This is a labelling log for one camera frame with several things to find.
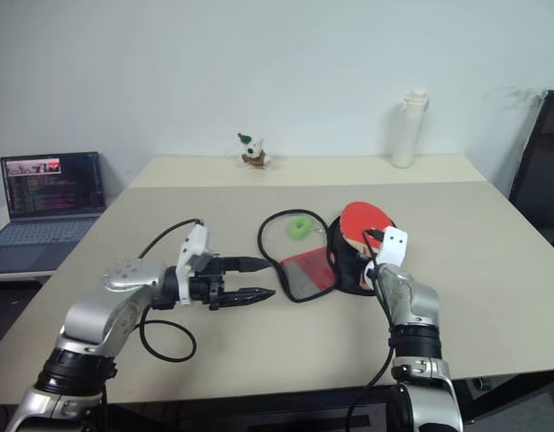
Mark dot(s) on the grey open laptop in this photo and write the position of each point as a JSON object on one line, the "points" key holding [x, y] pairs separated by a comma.
{"points": [[51, 184]]}

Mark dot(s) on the black red paddle case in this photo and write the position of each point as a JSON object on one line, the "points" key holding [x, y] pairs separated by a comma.
{"points": [[348, 270]]}

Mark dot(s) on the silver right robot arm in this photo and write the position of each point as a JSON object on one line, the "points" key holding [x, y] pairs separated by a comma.
{"points": [[416, 306]]}

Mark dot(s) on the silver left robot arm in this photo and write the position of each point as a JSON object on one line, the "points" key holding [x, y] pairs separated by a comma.
{"points": [[123, 310]]}

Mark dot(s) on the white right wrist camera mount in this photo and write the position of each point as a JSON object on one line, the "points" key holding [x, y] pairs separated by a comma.
{"points": [[393, 245]]}

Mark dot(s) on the white water bottle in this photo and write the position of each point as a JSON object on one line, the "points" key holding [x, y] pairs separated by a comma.
{"points": [[405, 135]]}

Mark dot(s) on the black office chair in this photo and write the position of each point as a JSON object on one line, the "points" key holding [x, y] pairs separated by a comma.
{"points": [[542, 180]]}

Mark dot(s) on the red table tennis paddle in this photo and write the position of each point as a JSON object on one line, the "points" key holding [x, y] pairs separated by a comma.
{"points": [[357, 216]]}

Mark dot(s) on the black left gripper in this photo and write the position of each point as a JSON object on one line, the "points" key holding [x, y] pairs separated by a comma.
{"points": [[209, 283]]}

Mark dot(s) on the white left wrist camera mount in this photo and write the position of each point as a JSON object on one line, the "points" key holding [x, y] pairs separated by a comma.
{"points": [[195, 243]]}

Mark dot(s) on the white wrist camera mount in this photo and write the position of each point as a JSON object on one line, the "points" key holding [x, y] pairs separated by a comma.
{"points": [[393, 245], [195, 243]]}

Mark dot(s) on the white plush dog toy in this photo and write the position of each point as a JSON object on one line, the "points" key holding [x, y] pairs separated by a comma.
{"points": [[254, 153]]}

